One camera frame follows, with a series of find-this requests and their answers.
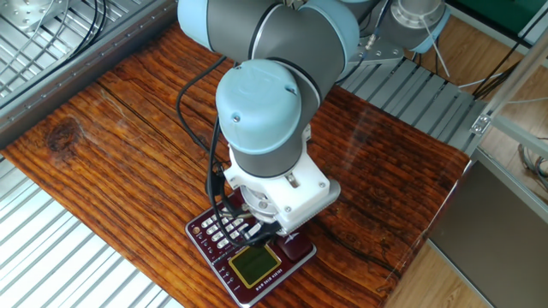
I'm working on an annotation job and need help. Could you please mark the dark red telephone base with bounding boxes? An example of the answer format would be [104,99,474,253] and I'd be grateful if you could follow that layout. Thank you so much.
[184,187,318,308]

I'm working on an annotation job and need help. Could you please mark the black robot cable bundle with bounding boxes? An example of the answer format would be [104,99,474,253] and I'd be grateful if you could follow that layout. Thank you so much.
[175,55,279,250]

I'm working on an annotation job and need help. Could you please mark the black floor cables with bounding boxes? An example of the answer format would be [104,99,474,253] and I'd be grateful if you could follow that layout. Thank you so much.
[473,38,536,102]

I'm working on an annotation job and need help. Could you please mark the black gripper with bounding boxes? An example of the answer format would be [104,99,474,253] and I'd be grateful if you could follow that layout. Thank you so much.
[241,220,284,250]

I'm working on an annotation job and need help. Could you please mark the aluminium frame beam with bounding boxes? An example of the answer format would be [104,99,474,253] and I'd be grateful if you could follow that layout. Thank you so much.
[470,25,548,160]

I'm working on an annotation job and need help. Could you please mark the grey flat panel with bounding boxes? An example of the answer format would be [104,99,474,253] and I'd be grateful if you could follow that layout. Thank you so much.
[427,160,548,308]

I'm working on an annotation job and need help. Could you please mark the silver round metal plate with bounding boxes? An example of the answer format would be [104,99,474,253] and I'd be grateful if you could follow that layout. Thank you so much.
[0,0,49,32]

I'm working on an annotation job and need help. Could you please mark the silver robot mounting plate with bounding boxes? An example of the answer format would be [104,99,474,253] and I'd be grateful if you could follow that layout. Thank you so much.
[340,29,419,76]

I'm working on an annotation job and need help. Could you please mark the grey cable bundle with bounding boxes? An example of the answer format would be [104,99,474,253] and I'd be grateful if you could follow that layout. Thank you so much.
[516,136,548,192]

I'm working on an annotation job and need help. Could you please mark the silver corner bracket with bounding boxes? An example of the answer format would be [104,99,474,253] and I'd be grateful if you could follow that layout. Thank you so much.
[469,113,492,137]

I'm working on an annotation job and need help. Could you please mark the grey aluminium side rail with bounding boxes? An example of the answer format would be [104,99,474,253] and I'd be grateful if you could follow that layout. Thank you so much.
[0,0,179,149]

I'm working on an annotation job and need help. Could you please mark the dark red telephone handset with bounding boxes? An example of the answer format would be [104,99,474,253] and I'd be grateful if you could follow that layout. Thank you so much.
[276,233,315,263]

